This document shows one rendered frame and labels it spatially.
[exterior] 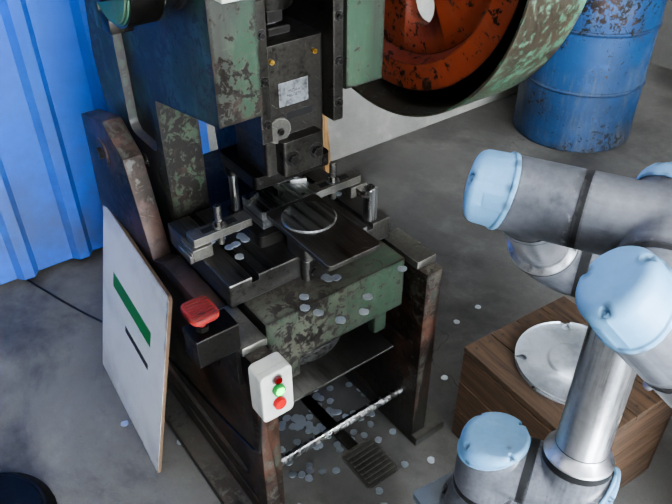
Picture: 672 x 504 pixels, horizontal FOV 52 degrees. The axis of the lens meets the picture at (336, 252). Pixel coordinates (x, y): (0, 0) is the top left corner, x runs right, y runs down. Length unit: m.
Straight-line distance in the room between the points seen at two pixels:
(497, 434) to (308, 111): 0.74
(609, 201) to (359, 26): 0.88
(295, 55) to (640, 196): 0.90
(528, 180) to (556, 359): 1.24
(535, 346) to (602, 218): 1.27
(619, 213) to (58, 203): 2.30
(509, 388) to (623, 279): 1.23
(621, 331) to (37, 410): 1.98
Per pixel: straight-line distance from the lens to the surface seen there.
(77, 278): 2.78
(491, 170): 0.66
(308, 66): 1.44
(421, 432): 2.08
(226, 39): 1.27
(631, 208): 0.65
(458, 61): 1.53
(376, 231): 1.68
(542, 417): 1.75
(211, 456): 2.04
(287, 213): 1.55
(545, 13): 1.39
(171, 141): 1.64
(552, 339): 1.93
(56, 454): 2.20
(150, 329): 1.84
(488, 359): 1.85
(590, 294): 0.59
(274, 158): 1.47
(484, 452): 1.24
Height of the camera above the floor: 1.65
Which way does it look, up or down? 37 degrees down
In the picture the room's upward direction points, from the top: straight up
